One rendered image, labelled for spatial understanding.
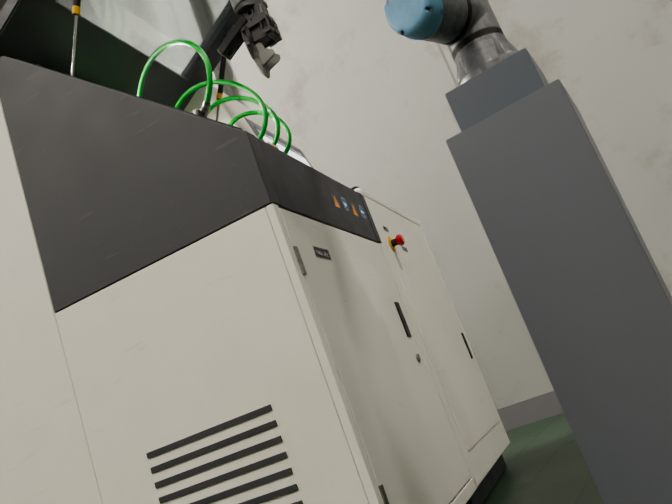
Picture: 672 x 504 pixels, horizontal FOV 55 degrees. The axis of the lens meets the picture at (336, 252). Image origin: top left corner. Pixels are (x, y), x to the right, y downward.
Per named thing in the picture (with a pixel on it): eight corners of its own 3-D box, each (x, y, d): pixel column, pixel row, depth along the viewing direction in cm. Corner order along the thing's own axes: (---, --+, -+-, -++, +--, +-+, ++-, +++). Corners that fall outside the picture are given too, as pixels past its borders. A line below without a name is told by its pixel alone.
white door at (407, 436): (407, 558, 112) (281, 205, 129) (395, 561, 113) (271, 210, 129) (473, 476, 172) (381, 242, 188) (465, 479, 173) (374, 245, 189)
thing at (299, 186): (281, 206, 130) (256, 136, 134) (263, 215, 132) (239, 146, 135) (378, 241, 188) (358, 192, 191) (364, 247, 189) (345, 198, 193)
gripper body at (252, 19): (270, 30, 169) (256, -8, 172) (243, 47, 171) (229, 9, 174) (283, 42, 176) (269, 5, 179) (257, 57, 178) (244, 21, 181)
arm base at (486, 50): (536, 74, 142) (517, 37, 144) (520, 52, 129) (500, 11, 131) (473, 109, 148) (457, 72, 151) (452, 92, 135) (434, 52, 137)
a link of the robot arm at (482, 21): (514, 30, 141) (489, -21, 144) (478, 21, 132) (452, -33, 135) (472, 64, 149) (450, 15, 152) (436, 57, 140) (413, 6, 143)
